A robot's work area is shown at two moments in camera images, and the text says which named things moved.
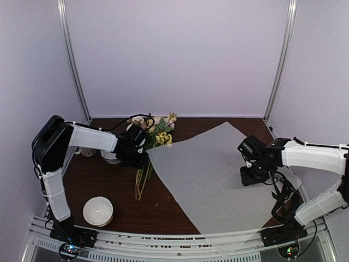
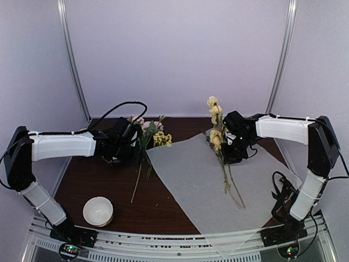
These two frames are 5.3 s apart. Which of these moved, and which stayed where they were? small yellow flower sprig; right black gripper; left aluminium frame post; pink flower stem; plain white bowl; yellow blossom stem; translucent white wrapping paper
Moved: right black gripper; pink flower stem; yellow blossom stem
Stayed: translucent white wrapping paper; left aluminium frame post; plain white bowl; small yellow flower sprig
